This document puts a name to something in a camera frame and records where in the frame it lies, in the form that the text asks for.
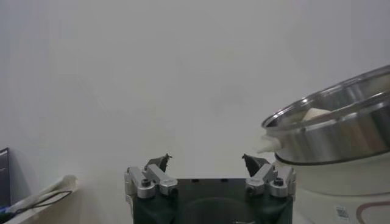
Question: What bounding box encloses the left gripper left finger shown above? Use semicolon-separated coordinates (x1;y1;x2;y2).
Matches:
124;153;179;200

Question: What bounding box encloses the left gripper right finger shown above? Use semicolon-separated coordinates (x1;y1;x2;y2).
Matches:
241;153;297;199

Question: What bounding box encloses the white steamed baozi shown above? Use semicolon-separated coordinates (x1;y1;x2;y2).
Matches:
301;108;333;122

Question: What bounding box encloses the perforated steel steamer basket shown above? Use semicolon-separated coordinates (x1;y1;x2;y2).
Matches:
261;65;390;166

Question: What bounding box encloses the white electric cooker pot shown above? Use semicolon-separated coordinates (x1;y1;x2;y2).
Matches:
255;133;390;224

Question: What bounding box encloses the dark screen device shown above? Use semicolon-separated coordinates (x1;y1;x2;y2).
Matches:
0;147;12;208

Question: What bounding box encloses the black looped cable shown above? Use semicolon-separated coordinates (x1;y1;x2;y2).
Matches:
15;190;73;214

